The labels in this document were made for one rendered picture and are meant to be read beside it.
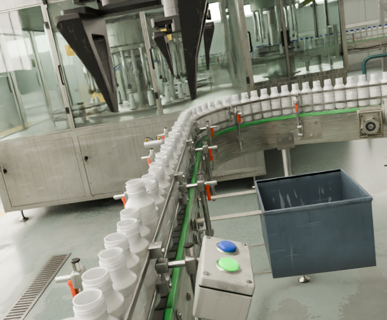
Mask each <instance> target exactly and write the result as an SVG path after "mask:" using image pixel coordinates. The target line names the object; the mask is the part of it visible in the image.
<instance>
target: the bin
mask: <svg viewBox="0 0 387 320"><path fill-rule="evenodd" d="M254 184H255V189H256V190H249V191H244V192H235V193H230V194H222V195H217V196H211V199H219V198H224V197H232V196H241V195H246V194H254V193H256V197H257V200H258V206H259V210H258V211H249V212H244V213H235V214H230V215H222V216H216V217H210V221H216V220H225V219H230V218H239V217H248V216H253V215H260V220H261V228H262V233H263V239H264V242H265V243H264V244H255V245H249V248H250V247H255V246H264V245H265V248H266V252H267V255H268V260H269V264H270V268H271V271H266V272H257V273H253V275H260V274H270V273H272V276H273V279H275V278H281V277H291V276H300V275H306V274H316V273H322V272H332V271H337V270H347V269H357V268H363V267H373V266H376V251H375V242H374V225H373V216H372V200H373V199H372V196H371V195H370V194H369V193H368V192H367V191H365V190H364V189H363V188H362V187H361V186H360V185H359V184H358V183H357V182H356V181H355V180H354V179H352V177H351V176H349V174H347V172H345V170H344V169H342V168H339V169H334V170H325V171H317V172H312V173H304V174H299V175H291V176H286V177H277V178H269V179H264V180H256V181H254Z"/></svg>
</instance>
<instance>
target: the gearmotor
mask: <svg viewBox="0 0 387 320"><path fill-rule="evenodd" d="M357 118H358V130H359V138H362V139H364V140H365V139H367V138H370V137H383V136H384V135H383V134H384V132H383V123H386V124H387V98H384V100H381V107H380V106H373V107H362V108H360V109H357ZM385 166H387V164H386V165H385Z"/></svg>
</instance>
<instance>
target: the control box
mask: <svg viewBox="0 0 387 320"><path fill-rule="evenodd" d="M220 241H230V240H226V239H220V238H216V237H210V236H204V238H203V242H202V248H201V251H200V257H199V263H198V267H197V275H196V283H195V296H194V303H193V316H194V317H199V318H203V319H207V320H247V318H248V315H249V310H250V307H251V302H252V299H253V294H254V289H255V283H254V276H253V268H252V263H251V256H250V251H249V245H248V244H246V243H240V242H236V241H231V242H233V243H234V244H236V246H237V249H236V251H225V250H222V249H221V248H219V247H218V245H219V243H220ZM224 257H227V258H232V259H234V260H236V261H237V263H238V265H239V266H238V269H237V270H226V269H224V268H222V267H220V266H219V265H218V262H219V260H220V259H221V258H224Z"/></svg>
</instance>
